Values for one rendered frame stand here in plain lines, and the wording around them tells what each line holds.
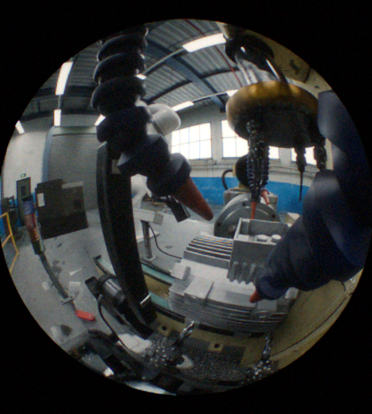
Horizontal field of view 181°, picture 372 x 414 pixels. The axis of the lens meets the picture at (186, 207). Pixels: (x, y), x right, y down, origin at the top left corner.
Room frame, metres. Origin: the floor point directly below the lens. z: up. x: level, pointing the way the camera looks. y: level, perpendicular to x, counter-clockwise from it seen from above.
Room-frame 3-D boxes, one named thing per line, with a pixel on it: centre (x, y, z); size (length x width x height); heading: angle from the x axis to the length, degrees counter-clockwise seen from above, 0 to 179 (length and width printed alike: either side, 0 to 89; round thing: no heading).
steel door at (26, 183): (1.72, 7.24, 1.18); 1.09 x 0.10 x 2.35; 143
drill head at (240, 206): (0.48, -0.27, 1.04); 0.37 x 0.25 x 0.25; 153
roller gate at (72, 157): (4.61, 5.30, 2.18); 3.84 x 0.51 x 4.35; 143
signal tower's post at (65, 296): (0.14, 0.51, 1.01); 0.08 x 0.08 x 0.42; 63
